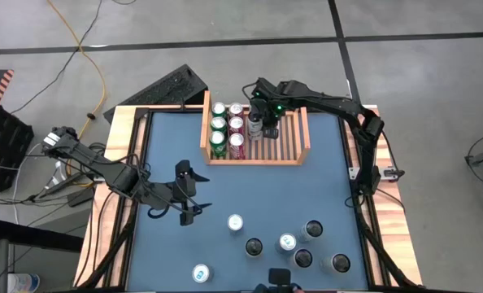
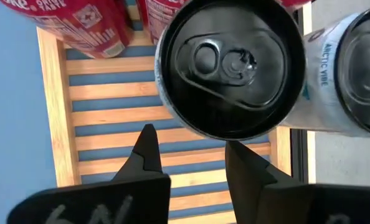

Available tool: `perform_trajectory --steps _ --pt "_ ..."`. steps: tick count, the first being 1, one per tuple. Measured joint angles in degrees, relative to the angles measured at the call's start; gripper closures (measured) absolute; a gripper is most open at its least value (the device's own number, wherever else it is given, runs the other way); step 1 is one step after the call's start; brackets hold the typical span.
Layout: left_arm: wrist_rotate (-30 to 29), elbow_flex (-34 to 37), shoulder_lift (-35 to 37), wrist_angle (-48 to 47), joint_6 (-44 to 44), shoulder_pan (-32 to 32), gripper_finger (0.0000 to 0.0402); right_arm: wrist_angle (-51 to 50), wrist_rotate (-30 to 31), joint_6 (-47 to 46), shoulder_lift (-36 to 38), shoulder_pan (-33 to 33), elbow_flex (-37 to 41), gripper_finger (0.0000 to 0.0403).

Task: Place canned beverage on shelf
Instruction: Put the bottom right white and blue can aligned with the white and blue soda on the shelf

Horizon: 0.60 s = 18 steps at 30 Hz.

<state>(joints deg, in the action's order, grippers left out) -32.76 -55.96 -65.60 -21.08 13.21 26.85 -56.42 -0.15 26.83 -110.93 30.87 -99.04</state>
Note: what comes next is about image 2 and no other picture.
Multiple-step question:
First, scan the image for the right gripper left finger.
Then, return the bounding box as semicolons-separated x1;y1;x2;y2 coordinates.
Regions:
6;123;172;224

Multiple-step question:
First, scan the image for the wooden slatted shelf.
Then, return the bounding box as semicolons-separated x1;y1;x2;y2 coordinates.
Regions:
36;0;313;224

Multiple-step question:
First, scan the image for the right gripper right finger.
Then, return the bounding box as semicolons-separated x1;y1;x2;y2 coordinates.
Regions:
224;140;370;224

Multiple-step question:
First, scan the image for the white Celsius Arctic Vibe can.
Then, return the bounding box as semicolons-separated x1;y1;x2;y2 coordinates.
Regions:
280;5;370;138

